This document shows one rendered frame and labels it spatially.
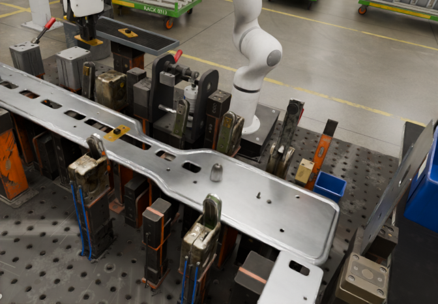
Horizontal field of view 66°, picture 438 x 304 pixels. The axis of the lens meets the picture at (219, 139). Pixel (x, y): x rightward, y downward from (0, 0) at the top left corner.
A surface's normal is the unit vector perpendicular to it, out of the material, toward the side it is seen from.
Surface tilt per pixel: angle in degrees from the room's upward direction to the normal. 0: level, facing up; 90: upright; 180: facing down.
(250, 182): 0
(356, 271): 0
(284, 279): 0
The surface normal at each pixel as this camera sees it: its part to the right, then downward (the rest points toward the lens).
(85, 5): 0.80, 0.47
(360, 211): 0.12, -0.80
